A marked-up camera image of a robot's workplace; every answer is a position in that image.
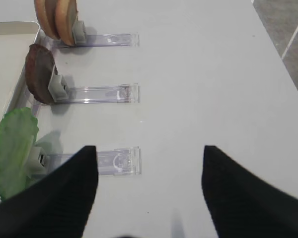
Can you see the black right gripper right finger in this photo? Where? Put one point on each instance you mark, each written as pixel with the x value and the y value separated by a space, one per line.
pixel 241 204

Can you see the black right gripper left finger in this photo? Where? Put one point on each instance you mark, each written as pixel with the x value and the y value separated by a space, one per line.
pixel 58 206

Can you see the clear holder for lettuce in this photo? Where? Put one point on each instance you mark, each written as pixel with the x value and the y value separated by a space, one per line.
pixel 124 161

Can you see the standing green lettuce leaf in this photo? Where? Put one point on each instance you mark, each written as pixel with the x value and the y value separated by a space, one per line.
pixel 18 131

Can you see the standing brown meat patty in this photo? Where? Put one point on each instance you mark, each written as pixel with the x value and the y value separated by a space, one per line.
pixel 39 64

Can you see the clear holder for patty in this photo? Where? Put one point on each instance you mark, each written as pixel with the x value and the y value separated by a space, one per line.
pixel 63 94

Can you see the white metal tray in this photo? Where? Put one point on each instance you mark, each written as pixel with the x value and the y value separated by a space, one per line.
pixel 15 39

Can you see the clear holder for right buns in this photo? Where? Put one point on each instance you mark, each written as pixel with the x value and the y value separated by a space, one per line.
pixel 84 40

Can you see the standing bun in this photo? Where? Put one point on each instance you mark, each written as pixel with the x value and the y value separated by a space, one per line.
pixel 45 12
pixel 65 17

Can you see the standing bun far right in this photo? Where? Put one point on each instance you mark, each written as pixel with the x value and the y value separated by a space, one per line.
pixel 45 12

